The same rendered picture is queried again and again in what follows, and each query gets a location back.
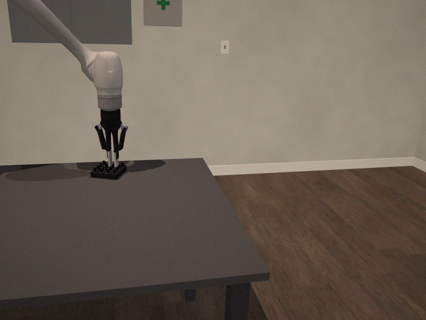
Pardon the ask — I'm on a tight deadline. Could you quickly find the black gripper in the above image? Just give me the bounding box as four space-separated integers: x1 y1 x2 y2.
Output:
94 109 128 167

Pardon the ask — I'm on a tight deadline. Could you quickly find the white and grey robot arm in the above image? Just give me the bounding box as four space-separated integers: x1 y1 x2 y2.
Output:
11 0 123 111

